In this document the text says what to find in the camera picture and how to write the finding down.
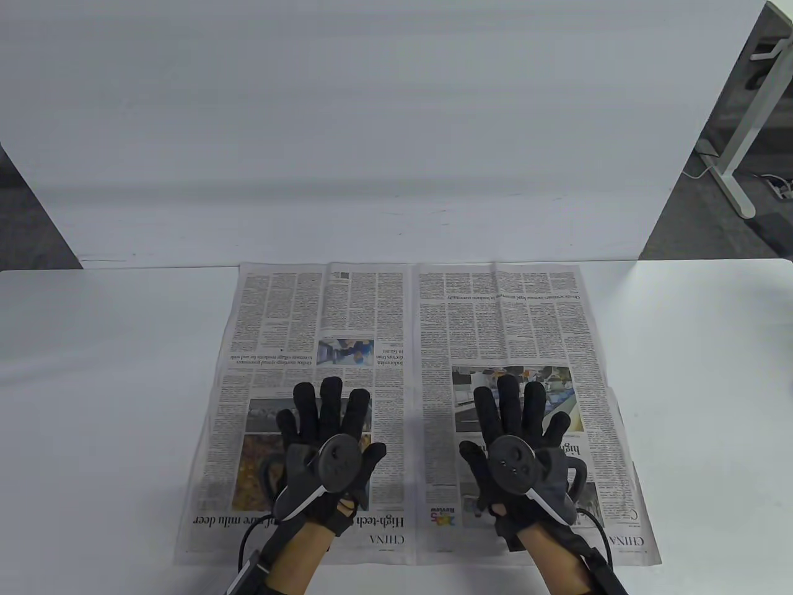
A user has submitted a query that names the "person's right hand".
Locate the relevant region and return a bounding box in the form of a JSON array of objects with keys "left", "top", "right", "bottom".
[{"left": 458, "top": 374, "right": 580, "bottom": 552}]

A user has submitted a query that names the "person's left forearm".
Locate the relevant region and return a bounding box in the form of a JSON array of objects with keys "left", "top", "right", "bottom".
[{"left": 266, "top": 521, "right": 335, "bottom": 595}]

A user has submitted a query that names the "person's right forearm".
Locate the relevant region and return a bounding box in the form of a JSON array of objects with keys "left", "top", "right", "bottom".
[{"left": 517, "top": 524, "right": 592, "bottom": 595}]

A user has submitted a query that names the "printed newspaper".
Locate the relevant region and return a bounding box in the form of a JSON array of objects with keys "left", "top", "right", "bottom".
[{"left": 175, "top": 262, "right": 662, "bottom": 566}]

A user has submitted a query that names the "dark left hand controller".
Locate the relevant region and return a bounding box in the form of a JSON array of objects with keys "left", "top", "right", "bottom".
[{"left": 259, "top": 434, "right": 362, "bottom": 522}]

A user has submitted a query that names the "white partition board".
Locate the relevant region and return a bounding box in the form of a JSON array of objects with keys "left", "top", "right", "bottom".
[{"left": 0, "top": 0, "right": 769, "bottom": 269}]

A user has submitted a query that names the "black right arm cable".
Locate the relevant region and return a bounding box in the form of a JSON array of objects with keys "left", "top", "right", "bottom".
[{"left": 576, "top": 508, "right": 615, "bottom": 568}]

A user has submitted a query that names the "person's left hand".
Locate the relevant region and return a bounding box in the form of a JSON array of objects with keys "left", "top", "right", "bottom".
[{"left": 276, "top": 376, "right": 388, "bottom": 537}]

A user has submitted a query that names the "white desk leg frame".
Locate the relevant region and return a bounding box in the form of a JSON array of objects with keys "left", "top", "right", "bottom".
[{"left": 706, "top": 0, "right": 793, "bottom": 219}]

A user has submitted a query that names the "dark hand controller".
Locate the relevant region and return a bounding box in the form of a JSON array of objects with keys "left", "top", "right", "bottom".
[
  {"left": 488, "top": 435, "right": 588, "bottom": 526},
  {"left": 259, "top": 434, "right": 362, "bottom": 522}
]

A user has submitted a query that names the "black left forearm module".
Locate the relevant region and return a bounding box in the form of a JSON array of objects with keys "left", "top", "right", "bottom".
[{"left": 226, "top": 527, "right": 298, "bottom": 595}]

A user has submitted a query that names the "white floor cable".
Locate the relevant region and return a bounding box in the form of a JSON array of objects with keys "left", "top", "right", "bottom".
[{"left": 681, "top": 151, "right": 719, "bottom": 180}]

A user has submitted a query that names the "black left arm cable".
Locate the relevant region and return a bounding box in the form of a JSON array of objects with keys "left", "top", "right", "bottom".
[{"left": 239, "top": 513, "right": 276, "bottom": 568}]

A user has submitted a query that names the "dark right hand controller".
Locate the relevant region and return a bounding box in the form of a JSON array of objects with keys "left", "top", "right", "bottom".
[{"left": 488, "top": 435, "right": 588, "bottom": 526}]

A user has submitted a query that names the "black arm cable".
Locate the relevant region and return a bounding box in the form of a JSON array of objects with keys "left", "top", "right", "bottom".
[
  {"left": 576, "top": 508, "right": 615, "bottom": 568},
  {"left": 239, "top": 513, "right": 276, "bottom": 568}
]

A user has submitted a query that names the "black right forearm module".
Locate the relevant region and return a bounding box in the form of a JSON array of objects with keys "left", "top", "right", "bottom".
[{"left": 573, "top": 527, "right": 633, "bottom": 595}]

